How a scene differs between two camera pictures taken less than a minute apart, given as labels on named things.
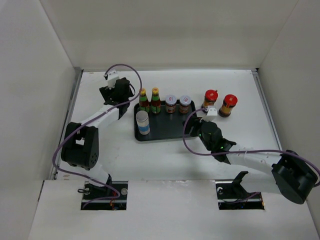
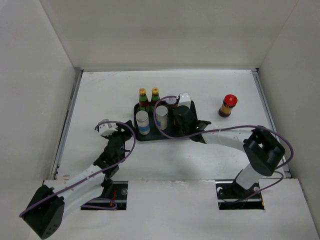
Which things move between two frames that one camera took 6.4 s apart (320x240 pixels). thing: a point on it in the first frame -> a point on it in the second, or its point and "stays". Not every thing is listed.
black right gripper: [201, 123] -> [192, 108]
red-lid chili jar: [229, 101] stays
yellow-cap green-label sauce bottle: [144, 104] stays
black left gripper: [107, 93] -> [126, 133]
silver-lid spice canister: [142, 120] stays
